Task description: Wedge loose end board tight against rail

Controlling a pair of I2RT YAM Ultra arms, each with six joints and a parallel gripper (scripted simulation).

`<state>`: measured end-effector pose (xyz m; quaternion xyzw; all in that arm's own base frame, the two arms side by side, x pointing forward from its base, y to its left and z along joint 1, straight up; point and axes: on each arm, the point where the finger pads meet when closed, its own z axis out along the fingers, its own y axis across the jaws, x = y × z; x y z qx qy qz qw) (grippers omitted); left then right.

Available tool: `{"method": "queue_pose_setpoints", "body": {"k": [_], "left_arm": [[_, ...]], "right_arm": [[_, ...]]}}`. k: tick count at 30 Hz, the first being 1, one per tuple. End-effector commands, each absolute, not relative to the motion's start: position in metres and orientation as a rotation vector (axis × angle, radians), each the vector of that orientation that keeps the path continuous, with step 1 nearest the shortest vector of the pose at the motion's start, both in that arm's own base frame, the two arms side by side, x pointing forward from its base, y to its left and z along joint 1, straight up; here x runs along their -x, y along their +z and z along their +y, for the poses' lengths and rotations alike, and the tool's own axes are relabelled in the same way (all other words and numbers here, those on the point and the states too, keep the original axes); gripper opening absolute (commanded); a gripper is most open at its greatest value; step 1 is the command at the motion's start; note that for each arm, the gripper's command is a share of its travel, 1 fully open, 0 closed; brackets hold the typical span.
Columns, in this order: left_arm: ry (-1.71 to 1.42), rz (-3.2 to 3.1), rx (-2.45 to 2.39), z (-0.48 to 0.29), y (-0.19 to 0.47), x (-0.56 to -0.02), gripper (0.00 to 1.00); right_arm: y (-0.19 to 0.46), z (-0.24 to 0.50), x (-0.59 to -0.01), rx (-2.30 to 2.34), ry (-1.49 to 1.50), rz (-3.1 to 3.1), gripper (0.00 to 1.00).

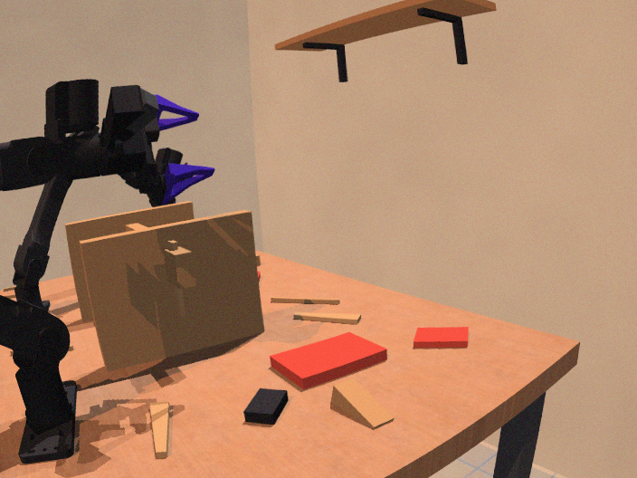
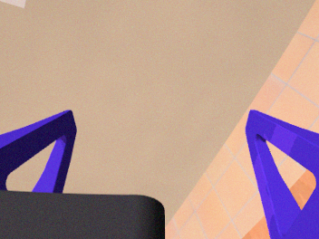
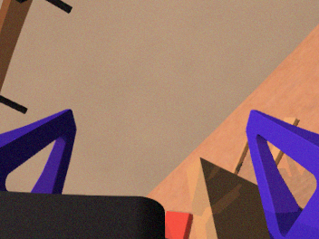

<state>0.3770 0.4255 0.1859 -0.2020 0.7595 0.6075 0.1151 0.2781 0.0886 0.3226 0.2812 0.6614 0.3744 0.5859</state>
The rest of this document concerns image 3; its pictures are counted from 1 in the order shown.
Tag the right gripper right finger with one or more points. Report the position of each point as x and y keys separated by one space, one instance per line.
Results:
x=281 y=209

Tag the tan wooden strip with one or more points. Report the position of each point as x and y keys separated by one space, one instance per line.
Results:
x=240 y=157

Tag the red flat block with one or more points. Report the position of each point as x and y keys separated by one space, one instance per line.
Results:
x=177 y=225

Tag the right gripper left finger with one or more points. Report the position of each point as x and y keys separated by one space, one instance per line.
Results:
x=18 y=145

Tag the tan wooden board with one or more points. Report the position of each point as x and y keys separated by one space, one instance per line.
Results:
x=224 y=205

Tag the tan wooden wedge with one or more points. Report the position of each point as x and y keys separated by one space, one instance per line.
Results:
x=275 y=151

